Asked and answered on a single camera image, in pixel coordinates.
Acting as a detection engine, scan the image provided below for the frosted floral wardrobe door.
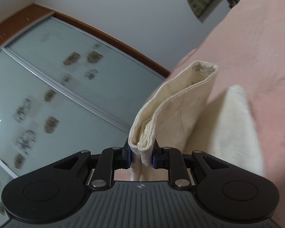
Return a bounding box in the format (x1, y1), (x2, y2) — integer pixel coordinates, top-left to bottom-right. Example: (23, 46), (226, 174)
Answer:
(4, 17), (163, 132)

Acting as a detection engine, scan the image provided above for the pink bed blanket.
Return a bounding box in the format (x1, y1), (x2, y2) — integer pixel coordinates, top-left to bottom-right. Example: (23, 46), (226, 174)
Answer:
(115, 0), (285, 228)

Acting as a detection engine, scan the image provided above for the brown wardrobe frame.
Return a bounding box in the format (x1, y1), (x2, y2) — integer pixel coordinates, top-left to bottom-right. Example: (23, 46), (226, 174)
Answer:
(0, 2), (171, 79)

